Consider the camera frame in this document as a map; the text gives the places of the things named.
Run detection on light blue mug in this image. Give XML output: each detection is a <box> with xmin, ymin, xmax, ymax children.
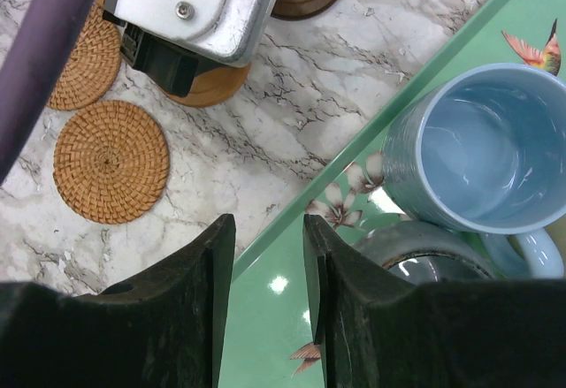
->
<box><xmin>383</xmin><ymin>64</ymin><xmax>565</xmax><ymax>278</ymax></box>

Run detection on woven rattan coaster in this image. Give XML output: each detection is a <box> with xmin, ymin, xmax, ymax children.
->
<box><xmin>47</xmin><ymin>0</ymin><xmax>121</xmax><ymax>111</ymax></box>
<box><xmin>53</xmin><ymin>100</ymin><xmax>170</xmax><ymax>224</ymax></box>

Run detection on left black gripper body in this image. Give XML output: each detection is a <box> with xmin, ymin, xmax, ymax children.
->
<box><xmin>103</xmin><ymin>9</ymin><xmax>199</xmax><ymax>96</ymax></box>

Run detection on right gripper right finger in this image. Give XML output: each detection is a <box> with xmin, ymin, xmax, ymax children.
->
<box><xmin>303</xmin><ymin>216</ymin><xmax>565</xmax><ymax>387</ymax></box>

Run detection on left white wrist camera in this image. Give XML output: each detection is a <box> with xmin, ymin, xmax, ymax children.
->
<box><xmin>104</xmin><ymin>0</ymin><xmax>276</xmax><ymax>67</ymax></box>

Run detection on mint green tray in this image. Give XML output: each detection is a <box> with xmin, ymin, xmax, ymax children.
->
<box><xmin>219</xmin><ymin>0</ymin><xmax>565</xmax><ymax>387</ymax></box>

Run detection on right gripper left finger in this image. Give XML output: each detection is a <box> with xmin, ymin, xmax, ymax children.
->
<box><xmin>1</xmin><ymin>214</ymin><xmax>236</xmax><ymax>387</ymax></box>

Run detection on light wooden front coaster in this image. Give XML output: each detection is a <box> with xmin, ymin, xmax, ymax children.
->
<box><xmin>158</xmin><ymin>63</ymin><xmax>251</xmax><ymax>108</ymax></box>

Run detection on grey mug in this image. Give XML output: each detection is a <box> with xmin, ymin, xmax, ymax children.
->
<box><xmin>353</xmin><ymin>221</ymin><xmax>496</xmax><ymax>285</ymax></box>

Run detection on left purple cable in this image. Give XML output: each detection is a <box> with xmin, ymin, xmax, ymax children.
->
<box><xmin>0</xmin><ymin>0</ymin><xmax>111</xmax><ymax>186</ymax></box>

